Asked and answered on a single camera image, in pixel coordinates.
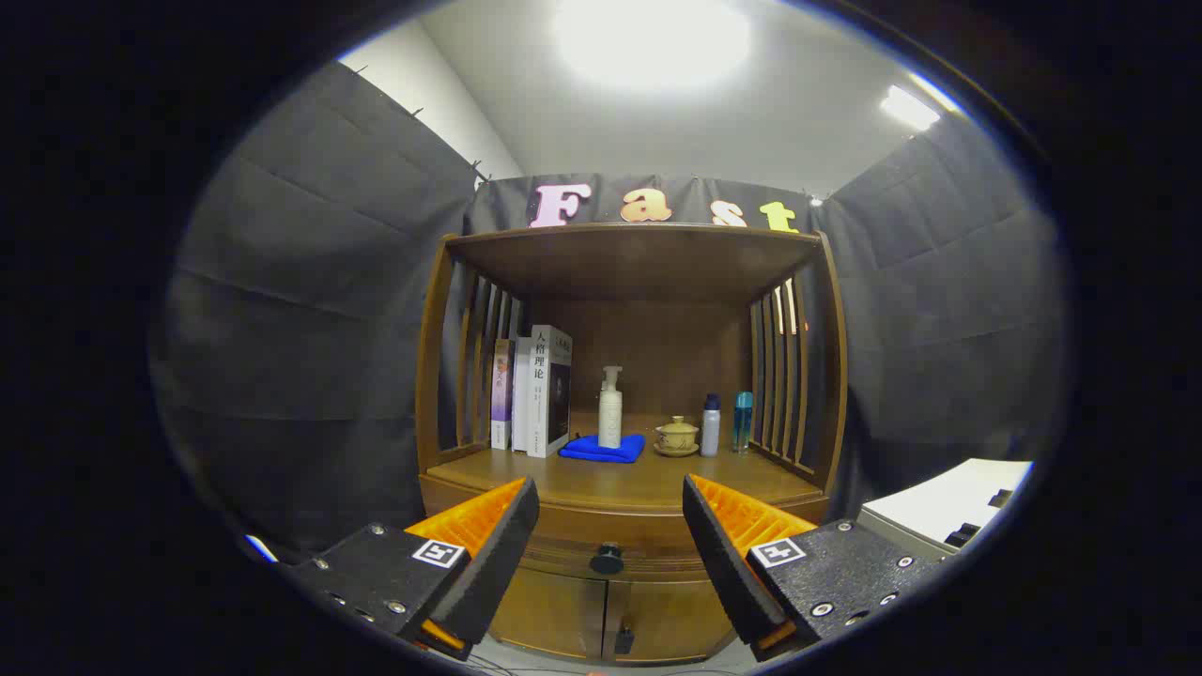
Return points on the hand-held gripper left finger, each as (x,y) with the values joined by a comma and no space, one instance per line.
(498,563)

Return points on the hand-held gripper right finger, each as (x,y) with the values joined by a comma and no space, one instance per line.
(728,563)

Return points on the wooden drawer with black knob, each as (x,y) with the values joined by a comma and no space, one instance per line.
(601,528)

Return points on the wooden cabinet door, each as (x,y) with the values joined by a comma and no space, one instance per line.
(671,620)
(554,610)

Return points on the wooden countertop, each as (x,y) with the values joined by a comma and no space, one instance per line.
(620,479)

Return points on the grey metal cabinet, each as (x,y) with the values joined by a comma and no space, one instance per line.
(939,502)

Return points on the wooden cabinet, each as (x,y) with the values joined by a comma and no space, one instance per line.
(639,263)

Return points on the white bottle with blue cap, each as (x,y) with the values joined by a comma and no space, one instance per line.
(711,432)

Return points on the yellow lidded teacup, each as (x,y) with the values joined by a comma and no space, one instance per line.
(676,437)

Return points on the clear blue bottle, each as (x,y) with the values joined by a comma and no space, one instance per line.
(743,422)

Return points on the blue folded cloth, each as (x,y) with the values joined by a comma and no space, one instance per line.
(587,453)

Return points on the purple book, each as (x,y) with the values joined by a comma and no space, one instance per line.
(501,394)

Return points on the thin white book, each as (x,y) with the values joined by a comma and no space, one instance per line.
(521,394)

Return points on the thick white and black book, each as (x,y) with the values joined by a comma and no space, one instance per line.
(545,394)

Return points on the white pump bottle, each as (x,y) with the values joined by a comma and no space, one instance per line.
(610,413)

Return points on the black backdrop cloth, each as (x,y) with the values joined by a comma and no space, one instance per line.
(310,310)

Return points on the rectangular ceiling light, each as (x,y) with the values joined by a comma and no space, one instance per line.
(909,107)

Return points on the round ceiling lamp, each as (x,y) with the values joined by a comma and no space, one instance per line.
(648,42)

